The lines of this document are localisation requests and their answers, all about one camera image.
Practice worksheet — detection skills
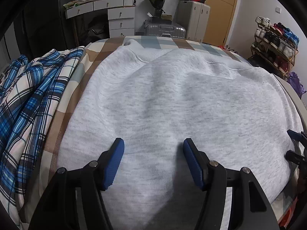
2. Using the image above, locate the light grey hoodie sweatshirt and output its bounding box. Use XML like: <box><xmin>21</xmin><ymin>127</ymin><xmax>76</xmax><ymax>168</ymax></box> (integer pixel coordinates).
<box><xmin>57</xmin><ymin>39</ymin><xmax>303</xmax><ymax>229</ymax></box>

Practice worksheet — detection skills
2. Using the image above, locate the red plastic stool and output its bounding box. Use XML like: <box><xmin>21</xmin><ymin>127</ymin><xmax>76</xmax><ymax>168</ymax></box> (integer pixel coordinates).
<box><xmin>278</xmin><ymin>197</ymin><xmax>300</xmax><ymax>229</ymax></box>

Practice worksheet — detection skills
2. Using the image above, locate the purple plastic bag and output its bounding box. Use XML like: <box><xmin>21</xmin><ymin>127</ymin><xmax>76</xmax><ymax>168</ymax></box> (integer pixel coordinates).
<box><xmin>287</xmin><ymin>72</ymin><xmax>306</xmax><ymax>99</ymax></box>

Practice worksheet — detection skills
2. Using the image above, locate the wooden shoe rack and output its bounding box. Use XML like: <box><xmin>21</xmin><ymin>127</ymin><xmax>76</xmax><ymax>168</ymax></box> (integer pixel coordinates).
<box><xmin>250</xmin><ymin>16</ymin><xmax>299</xmax><ymax>80</ymax></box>

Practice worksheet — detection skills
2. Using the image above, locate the blue white plaid shirt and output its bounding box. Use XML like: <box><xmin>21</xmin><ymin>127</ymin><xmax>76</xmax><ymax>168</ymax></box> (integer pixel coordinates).
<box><xmin>1</xmin><ymin>46</ymin><xmax>84</xmax><ymax>229</ymax></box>

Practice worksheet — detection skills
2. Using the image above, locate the checkered bed sheet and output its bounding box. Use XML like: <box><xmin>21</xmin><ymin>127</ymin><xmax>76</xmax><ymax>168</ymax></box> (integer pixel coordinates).
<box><xmin>19</xmin><ymin>36</ymin><xmax>247</xmax><ymax>229</ymax></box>

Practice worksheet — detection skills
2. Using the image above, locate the silver hard-shell suitcase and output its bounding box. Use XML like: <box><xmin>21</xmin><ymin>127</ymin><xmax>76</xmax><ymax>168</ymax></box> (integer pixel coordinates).
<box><xmin>135</xmin><ymin>19</ymin><xmax>186</xmax><ymax>39</ymax></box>

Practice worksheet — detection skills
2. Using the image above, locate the white tall suitcase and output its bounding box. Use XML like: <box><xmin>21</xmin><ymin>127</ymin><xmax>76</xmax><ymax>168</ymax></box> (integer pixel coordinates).
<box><xmin>176</xmin><ymin>1</ymin><xmax>211</xmax><ymax>43</ymax></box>

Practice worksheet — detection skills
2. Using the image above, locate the white drawer desk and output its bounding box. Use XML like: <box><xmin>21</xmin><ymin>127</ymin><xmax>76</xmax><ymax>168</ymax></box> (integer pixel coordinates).
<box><xmin>66</xmin><ymin>0</ymin><xmax>136</xmax><ymax>38</ymax></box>

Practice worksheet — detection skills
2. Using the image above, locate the wooden door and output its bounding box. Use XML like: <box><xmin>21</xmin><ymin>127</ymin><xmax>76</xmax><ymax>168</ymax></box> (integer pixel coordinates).
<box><xmin>203</xmin><ymin>0</ymin><xmax>237</xmax><ymax>46</ymax></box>

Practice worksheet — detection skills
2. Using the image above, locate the wrapped flower bouquet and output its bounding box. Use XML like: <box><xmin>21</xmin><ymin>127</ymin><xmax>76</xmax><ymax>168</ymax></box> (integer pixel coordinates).
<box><xmin>149</xmin><ymin>0</ymin><xmax>165</xmax><ymax>18</ymax></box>

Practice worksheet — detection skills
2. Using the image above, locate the black wardrobe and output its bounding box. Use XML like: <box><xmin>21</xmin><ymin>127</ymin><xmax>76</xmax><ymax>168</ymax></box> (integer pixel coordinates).
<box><xmin>1</xmin><ymin>0</ymin><xmax>76</xmax><ymax>62</ymax></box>

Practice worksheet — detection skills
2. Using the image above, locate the white wall switch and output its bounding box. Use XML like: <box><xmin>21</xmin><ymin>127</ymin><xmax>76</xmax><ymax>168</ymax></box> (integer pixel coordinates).
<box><xmin>275</xmin><ymin>7</ymin><xmax>281</xmax><ymax>14</ymax></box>

